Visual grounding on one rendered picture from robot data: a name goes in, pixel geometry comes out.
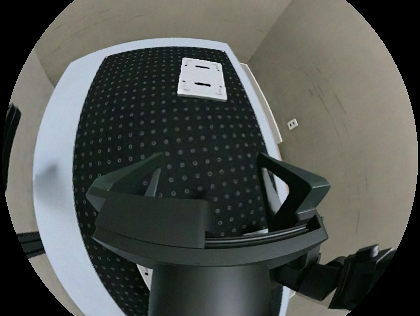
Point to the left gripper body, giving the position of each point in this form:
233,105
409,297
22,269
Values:
276,282

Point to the white rectangular plate nest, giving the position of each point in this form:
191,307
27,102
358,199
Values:
201,79

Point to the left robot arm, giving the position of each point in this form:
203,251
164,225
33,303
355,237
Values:
351,273

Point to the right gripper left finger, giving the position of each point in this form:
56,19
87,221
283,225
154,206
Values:
124,179

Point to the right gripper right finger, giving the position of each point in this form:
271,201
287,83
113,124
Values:
306,190

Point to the white flat rectangular plate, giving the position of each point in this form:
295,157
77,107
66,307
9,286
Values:
146,274

